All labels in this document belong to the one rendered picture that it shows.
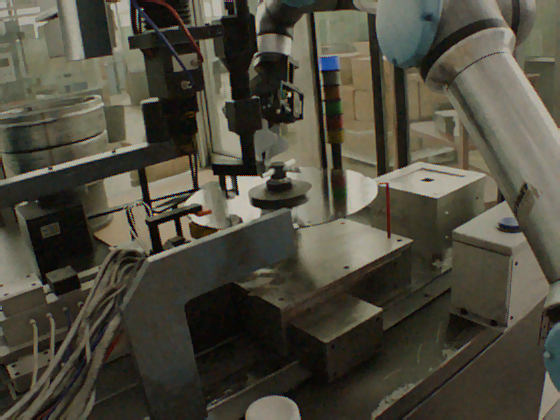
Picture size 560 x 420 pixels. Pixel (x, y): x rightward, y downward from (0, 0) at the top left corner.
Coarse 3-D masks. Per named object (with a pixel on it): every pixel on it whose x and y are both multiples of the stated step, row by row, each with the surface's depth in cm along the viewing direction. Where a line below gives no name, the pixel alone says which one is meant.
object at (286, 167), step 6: (276, 162) 89; (282, 162) 88; (288, 162) 90; (294, 162) 91; (270, 168) 87; (276, 168) 87; (282, 168) 87; (288, 168) 86; (294, 168) 86; (300, 168) 85; (264, 174) 84; (270, 174) 86; (276, 174) 87; (282, 174) 87; (270, 180) 89; (276, 180) 87; (282, 180) 87
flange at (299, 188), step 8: (288, 176) 90; (264, 184) 92; (272, 184) 87; (280, 184) 87; (288, 184) 87; (296, 184) 90; (304, 184) 90; (248, 192) 89; (256, 192) 88; (264, 192) 88; (272, 192) 87; (280, 192) 87; (288, 192) 86; (296, 192) 86; (304, 192) 86; (256, 200) 86; (264, 200) 85; (272, 200) 84; (280, 200) 84; (288, 200) 84; (296, 200) 85
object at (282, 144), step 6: (276, 126) 97; (270, 132) 97; (276, 132) 96; (282, 138) 95; (276, 144) 95; (282, 144) 95; (288, 144) 94; (270, 150) 96; (276, 150) 95; (282, 150) 94; (264, 156) 95; (270, 156) 96; (264, 162) 95
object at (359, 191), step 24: (312, 168) 103; (216, 192) 94; (240, 192) 93; (312, 192) 89; (336, 192) 87; (360, 192) 86; (192, 216) 83; (216, 216) 82; (240, 216) 81; (312, 216) 78; (336, 216) 77
